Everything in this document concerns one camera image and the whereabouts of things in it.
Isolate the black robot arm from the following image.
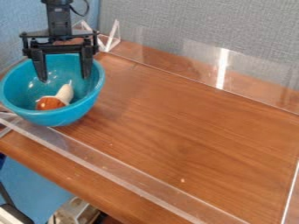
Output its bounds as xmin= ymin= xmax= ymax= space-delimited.
xmin=20 ymin=0 xmax=99 ymax=82

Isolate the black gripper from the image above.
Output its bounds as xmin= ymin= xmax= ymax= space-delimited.
xmin=20 ymin=29 xmax=99 ymax=82

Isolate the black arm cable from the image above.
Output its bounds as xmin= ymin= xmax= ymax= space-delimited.
xmin=70 ymin=0 xmax=91 ymax=18

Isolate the white box under table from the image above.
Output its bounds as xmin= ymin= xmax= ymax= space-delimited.
xmin=48 ymin=197 xmax=100 ymax=224

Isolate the blue plastic bowl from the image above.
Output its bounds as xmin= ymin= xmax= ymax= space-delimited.
xmin=0 ymin=54 xmax=106 ymax=127

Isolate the clear acrylic corner bracket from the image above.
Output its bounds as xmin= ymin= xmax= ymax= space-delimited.
xmin=72 ymin=20 xmax=122 ymax=53

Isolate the grey black object bottom left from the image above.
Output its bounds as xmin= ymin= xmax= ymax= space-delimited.
xmin=0 ymin=181 xmax=35 ymax=224

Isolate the clear acrylic front barrier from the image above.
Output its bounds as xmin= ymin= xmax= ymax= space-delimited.
xmin=0 ymin=112 xmax=248 ymax=224

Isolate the clear acrylic barrier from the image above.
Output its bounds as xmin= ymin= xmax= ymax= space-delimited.
xmin=0 ymin=112 xmax=248 ymax=224
xmin=110 ymin=39 xmax=299 ymax=115

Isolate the clear acrylic back barrier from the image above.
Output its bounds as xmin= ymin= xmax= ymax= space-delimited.
xmin=110 ymin=39 xmax=299 ymax=115

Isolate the brown and white toy mushroom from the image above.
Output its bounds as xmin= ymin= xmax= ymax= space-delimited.
xmin=35 ymin=84 xmax=74 ymax=110

